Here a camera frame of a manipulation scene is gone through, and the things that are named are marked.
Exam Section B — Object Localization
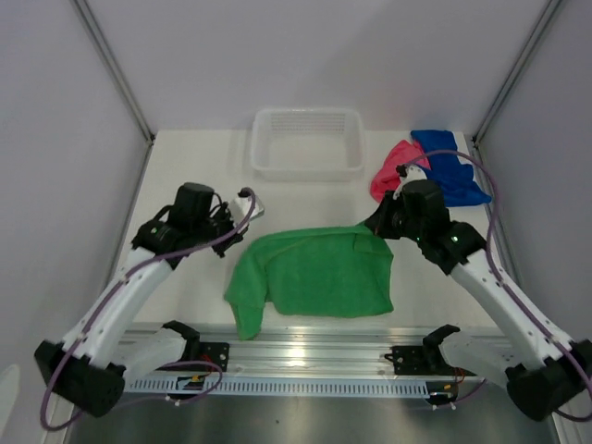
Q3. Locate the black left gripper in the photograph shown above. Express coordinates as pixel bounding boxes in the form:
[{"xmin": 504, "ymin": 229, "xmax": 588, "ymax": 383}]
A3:
[{"xmin": 191, "ymin": 202, "xmax": 248, "ymax": 258}]

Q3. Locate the green microfiber towel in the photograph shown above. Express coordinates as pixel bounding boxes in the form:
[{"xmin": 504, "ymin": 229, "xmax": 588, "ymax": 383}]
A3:
[{"xmin": 224, "ymin": 225, "xmax": 394, "ymax": 340}]

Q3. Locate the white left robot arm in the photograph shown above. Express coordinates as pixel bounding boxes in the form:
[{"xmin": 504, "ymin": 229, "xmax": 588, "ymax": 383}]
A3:
[{"xmin": 34, "ymin": 182, "xmax": 259, "ymax": 431}]

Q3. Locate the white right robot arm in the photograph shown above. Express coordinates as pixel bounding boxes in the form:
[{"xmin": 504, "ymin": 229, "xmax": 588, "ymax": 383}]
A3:
[{"xmin": 364, "ymin": 179, "xmax": 591, "ymax": 421}]

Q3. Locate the pink microfiber towel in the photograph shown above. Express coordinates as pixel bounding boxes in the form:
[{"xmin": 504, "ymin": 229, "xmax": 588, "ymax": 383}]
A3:
[{"xmin": 370, "ymin": 141, "xmax": 424, "ymax": 203}]

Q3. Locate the blue microfiber towel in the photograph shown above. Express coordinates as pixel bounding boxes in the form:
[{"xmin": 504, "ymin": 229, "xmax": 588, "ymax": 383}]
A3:
[{"xmin": 411, "ymin": 129, "xmax": 491, "ymax": 207}]

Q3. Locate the white plastic basket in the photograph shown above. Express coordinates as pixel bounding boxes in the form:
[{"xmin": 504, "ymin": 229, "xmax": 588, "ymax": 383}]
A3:
[{"xmin": 250, "ymin": 107, "xmax": 365, "ymax": 182}]

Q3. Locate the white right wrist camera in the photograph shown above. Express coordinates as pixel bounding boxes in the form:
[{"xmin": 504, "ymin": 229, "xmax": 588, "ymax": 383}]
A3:
[{"xmin": 393, "ymin": 164, "xmax": 426, "ymax": 200}]

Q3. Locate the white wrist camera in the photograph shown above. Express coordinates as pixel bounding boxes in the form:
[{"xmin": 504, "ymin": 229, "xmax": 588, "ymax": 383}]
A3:
[
  {"xmin": 393, "ymin": 164, "xmax": 426, "ymax": 200},
  {"xmin": 228, "ymin": 187, "xmax": 265, "ymax": 227}
]

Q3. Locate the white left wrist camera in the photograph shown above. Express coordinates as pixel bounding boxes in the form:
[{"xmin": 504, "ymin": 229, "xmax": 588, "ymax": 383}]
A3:
[{"xmin": 228, "ymin": 187, "xmax": 265, "ymax": 227}]

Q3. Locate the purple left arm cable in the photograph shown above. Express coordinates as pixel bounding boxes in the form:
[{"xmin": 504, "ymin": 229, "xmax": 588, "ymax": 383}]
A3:
[{"xmin": 39, "ymin": 187, "xmax": 257, "ymax": 431}]

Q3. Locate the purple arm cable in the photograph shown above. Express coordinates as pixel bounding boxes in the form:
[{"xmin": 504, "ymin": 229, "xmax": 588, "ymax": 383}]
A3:
[
  {"xmin": 39, "ymin": 187, "xmax": 257, "ymax": 431},
  {"xmin": 397, "ymin": 150, "xmax": 592, "ymax": 423}
]

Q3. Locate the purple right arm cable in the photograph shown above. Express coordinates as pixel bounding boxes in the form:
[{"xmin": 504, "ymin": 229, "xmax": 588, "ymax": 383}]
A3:
[{"xmin": 397, "ymin": 150, "xmax": 592, "ymax": 423}]

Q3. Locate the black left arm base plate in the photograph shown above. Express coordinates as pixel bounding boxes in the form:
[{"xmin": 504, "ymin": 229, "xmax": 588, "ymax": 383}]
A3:
[{"xmin": 162, "ymin": 321, "xmax": 230, "ymax": 372}]

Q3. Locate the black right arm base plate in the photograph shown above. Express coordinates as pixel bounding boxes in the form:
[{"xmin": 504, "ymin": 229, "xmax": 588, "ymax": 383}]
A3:
[{"xmin": 384, "ymin": 324, "xmax": 461, "ymax": 376}]

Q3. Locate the aluminium front rail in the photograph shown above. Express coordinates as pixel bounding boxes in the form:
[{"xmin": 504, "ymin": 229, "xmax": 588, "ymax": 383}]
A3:
[{"xmin": 115, "ymin": 323, "xmax": 514, "ymax": 380}]

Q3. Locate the white slotted cable duct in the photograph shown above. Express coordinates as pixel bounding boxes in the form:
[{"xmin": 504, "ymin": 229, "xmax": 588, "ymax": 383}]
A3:
[{"xmin": 123, "ymin": 377, "xmax": 459, "ymax": 397}]

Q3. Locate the aluminium frame post left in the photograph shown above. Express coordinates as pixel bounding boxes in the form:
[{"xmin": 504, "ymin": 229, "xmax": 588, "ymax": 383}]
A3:
[{"xmin": 69, "ymin": 0, "xmax": 155, "ymax": 144}]

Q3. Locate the aluminium frame post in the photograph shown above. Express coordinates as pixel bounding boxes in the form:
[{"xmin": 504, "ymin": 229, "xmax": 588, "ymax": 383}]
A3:
[
  {"xmin": 69, "ymin": 0, "xmax": 155, "ymax": 144},
  {"xmin": 471, "ymin": 0, "xmax": 568, "ymax": 150}
]

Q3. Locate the aluminium frame post right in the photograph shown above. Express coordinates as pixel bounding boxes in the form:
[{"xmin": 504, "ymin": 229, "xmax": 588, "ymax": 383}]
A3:
[{"xmin": 471, "ymin": 0, "xmax": 568, "ymax": 150}]

